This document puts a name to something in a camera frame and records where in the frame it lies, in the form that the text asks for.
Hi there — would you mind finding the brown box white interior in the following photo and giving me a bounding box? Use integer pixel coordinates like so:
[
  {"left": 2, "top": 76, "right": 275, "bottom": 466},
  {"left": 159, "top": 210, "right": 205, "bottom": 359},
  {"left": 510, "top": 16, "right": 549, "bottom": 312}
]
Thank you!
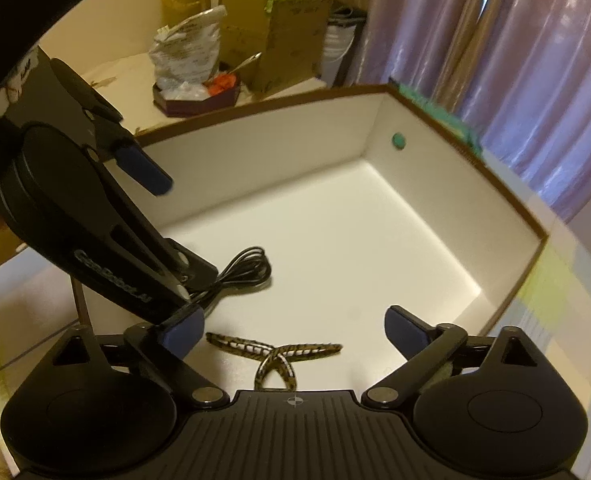
[{"left": 114, "top": 87, "right": 547, "bottom": 391}]

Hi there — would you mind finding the leopard print hair band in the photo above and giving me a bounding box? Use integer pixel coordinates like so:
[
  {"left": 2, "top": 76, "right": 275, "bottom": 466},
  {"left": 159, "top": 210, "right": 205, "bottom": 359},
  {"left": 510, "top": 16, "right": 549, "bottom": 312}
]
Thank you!
[{"left": 206, "top": 333, "right": 343, "bottom": 392}]

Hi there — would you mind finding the cardboard boxes pile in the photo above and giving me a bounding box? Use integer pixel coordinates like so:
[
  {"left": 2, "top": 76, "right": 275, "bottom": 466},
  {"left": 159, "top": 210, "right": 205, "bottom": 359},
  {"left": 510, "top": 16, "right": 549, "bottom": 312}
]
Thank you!
[{"left": 210, "top": 0, "right": 331, "bottom": 96}]

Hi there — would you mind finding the white crumpled plastic bag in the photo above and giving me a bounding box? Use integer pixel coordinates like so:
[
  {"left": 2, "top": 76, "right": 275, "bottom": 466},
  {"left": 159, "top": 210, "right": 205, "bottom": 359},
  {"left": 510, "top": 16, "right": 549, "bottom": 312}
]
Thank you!
[{"left": 148, "top": 6, "right": 227, "bottom": 90}]

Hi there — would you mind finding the purple curtain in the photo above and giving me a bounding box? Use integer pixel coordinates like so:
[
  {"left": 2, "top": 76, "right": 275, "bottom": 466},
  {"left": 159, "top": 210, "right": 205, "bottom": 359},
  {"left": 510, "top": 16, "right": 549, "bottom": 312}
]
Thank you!
[{"left": 340, "top": 0, "right": 591, "bottom": 220}]

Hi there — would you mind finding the black cable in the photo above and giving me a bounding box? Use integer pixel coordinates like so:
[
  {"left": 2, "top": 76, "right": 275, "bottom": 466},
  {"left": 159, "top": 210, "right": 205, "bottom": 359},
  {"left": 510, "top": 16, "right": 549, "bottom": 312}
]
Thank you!
[{"left": 187, "top": 246, "right": 273, "bottom": 311}]

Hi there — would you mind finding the dark brown octagonal tray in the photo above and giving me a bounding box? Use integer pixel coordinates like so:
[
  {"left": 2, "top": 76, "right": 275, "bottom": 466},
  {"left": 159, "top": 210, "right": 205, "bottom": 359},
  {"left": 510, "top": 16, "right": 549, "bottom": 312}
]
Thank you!
[{"left": 152, "top": 81, "right": 240, "bottom": 118}]

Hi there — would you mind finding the checkered tablecloth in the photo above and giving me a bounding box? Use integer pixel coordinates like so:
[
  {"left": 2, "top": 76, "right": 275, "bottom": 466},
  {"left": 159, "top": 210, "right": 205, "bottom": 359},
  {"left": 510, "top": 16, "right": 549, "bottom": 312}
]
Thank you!
[{"left": 482, "top": 150, "right": 591, "bottom": 479}]

